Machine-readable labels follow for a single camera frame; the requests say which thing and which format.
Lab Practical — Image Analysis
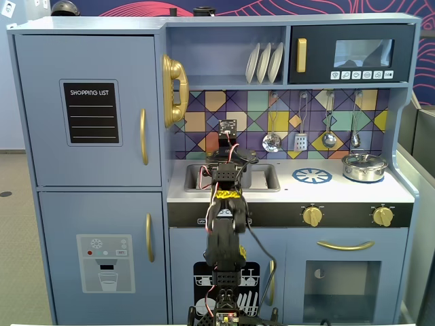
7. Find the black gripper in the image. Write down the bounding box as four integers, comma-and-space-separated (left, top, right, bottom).
211, 119, 257, 163

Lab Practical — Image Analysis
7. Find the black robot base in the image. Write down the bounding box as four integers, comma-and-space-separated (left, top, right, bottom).
188, 304, 280, 326

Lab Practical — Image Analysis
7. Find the shiny steel pot lid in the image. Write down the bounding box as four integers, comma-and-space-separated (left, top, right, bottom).
342, 152, 388, 168

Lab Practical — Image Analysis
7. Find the grey toy sink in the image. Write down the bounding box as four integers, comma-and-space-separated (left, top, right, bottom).
184, 163, 281, 193

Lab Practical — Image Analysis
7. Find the yellow tape strip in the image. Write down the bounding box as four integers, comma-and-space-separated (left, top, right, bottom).
215, 189, 243, 201

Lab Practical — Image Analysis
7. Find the metal slotted spoon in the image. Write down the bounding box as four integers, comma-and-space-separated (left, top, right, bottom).
262, 92, 283, 153

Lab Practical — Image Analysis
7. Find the metal slotted spatula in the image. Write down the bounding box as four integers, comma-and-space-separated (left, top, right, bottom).
293, 92, 310, 152

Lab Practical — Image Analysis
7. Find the blue burner decal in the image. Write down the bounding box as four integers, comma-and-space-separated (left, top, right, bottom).
292, 168, 333, 185

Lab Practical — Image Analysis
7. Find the white toy plate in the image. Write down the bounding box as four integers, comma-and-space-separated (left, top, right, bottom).
245, 42, 261, 85
256, 42, 272, 85
267, 41, 285, 84

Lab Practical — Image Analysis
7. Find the metal ladle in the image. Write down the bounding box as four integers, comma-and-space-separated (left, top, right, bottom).
321, 90, 337, 149

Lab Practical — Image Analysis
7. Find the gold stove knob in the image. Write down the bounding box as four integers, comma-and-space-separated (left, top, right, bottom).
301, 204, 324, 228
371, 204, 395, 228

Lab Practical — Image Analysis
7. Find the gold toy telephone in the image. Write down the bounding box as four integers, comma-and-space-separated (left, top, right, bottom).
161, 53, 190, 129

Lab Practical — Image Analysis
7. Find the blue dishwasher door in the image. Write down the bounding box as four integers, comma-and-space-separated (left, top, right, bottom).
169, 227, 286, 324

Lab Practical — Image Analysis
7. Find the small metal spoon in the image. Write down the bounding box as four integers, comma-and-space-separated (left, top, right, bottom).
350, 90, 363, 149

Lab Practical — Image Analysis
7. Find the black stove control panel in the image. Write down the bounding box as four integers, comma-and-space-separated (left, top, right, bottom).
167, 202, 415, 229

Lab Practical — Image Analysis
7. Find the black microwave door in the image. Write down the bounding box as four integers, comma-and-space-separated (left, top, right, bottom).
288, 23, 416, 85

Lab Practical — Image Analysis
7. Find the blue oven door with window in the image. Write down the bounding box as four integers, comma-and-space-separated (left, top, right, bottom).
284, 228, 408, 323

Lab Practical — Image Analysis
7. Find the black shopping list chalkboard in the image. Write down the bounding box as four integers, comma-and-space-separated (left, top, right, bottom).
59, 79, 124, 147

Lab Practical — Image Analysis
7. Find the blue freezer door with dispenser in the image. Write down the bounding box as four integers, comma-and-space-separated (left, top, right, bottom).
37, 191, 168, 325

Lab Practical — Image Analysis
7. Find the blue toy kitchen cabinet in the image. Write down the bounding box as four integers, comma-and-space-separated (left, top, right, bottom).
6, 12, 422, 325

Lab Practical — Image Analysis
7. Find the grey side cabinet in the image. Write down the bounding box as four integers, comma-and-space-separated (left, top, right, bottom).
396, 91, 435, 326

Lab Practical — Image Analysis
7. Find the tall blue fridge door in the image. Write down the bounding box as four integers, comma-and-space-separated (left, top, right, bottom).
14, 33, 162, 187

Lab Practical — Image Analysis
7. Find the black helmet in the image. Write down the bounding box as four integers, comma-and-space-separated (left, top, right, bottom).
50, 0, 81, 17

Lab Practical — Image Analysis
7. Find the red white servo cable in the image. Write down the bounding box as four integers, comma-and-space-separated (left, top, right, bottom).
198, 130, 243, 238

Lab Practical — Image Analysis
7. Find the gold fridge door handle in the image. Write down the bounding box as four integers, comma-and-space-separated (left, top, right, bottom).
139, 108, 150, 166

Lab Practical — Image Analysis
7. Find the black power cable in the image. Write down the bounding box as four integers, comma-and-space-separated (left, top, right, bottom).
243, 217, 290, 326

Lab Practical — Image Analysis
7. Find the gold freezer door handle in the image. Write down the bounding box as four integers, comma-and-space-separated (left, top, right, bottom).
145, 213, 156, 263

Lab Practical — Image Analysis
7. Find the gold microwave handle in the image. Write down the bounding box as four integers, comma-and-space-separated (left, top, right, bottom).
296, 37, 308, 73

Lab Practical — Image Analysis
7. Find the gold dishwasher door handle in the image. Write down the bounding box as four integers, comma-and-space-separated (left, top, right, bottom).
267, 259, 276, 306

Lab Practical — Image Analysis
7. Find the gold oven door handle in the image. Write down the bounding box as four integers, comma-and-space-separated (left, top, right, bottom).
317, 240, 376, 251

